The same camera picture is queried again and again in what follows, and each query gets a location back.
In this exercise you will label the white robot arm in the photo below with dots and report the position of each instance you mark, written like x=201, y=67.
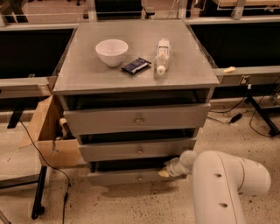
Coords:
x=218, y=181

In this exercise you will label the black stand leg right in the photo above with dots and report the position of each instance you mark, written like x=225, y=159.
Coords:
x=273, y=129

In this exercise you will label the small yellow foam piece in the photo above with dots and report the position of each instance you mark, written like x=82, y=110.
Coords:
x=229, y=70

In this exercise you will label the grey top drawer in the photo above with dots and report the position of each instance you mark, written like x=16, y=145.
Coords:
x=116, y=120

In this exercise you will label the white ceramic bowl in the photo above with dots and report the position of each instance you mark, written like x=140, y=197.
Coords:
x=112, y=52

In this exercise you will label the grey drawer cabinet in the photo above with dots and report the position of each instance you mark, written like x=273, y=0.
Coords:
x=85, y=82

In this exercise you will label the grey drawer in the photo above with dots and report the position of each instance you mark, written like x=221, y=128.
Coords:
x=116, y=120
x=127, y=171
x=137, y=149

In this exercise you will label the grey middle drawer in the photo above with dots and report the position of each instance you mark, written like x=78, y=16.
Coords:
x=137, y=149

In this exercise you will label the brown cardboard box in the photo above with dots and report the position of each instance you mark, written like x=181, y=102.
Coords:
x=44, y=131

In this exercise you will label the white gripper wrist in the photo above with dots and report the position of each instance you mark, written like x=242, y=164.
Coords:
x=172, y=169

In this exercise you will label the clear plastic bottle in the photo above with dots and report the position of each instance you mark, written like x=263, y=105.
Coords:
x=162, y=59

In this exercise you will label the dark blue snack packet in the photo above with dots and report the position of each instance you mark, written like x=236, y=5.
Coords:
x=136, y=66

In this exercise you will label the wall power outlet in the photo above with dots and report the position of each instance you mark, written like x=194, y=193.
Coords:
x=244, y=80

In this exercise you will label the black table leg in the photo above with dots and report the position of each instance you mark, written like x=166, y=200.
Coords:
x=38, y=209

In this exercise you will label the grey bottom drawer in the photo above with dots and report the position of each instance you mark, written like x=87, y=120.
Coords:
x=127, y=171

